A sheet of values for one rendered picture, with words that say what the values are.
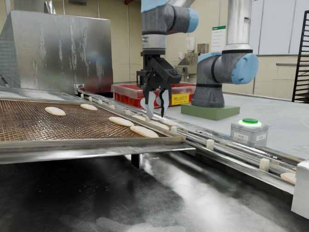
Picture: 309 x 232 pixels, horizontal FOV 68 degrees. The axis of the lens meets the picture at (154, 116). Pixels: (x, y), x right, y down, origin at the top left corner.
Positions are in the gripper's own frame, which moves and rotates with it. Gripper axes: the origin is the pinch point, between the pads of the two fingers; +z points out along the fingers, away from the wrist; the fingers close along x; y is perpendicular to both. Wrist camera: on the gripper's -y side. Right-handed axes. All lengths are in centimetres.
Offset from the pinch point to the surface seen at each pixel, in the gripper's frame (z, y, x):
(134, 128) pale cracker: -1.7, -13.6, 16.6
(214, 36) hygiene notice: -77, 359, -437
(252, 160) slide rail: 4.1, -32.5, -1.7
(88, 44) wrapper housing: -26, 80, -7
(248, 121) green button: -1.5, -24.6, -11.5
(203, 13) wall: -140, 405, -437
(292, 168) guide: 3.3, -39.8, -3.3
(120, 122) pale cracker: -1.7, -6.6, 16.5
